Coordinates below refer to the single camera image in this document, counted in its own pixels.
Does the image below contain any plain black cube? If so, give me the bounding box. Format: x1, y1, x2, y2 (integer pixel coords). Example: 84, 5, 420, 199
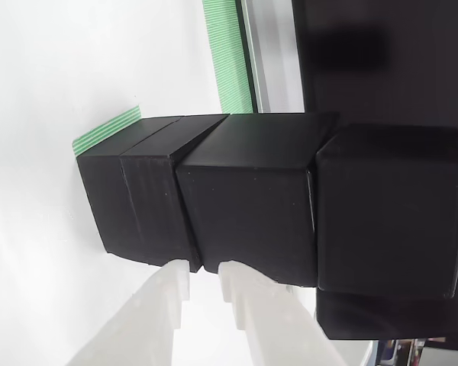
314, 124, 458, 300
174, 111, 340, 287

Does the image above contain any black cube with seam line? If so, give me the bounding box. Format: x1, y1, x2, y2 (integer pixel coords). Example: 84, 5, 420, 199
76, 114, 231, 274

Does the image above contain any green striped square patch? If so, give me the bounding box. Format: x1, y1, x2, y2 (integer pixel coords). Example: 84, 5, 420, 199
72, 106, 143, 158

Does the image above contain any silver metal bar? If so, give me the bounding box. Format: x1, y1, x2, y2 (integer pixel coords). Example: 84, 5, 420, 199
238, 0, 305, 114

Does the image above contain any green striped paper strip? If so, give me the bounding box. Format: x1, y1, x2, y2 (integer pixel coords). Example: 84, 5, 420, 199
202, 0, 253, 115

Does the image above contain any black curved monitor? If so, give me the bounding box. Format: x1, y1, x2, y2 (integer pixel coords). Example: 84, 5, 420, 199
292, 0, 458, 341

